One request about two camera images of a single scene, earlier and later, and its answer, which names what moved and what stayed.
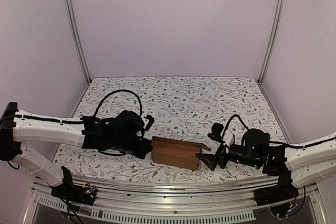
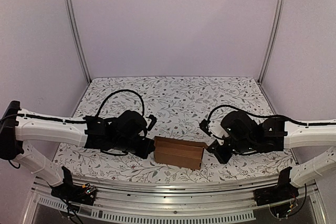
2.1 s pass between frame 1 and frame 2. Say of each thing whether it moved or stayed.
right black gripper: moved
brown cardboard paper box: stayed
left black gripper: stayed
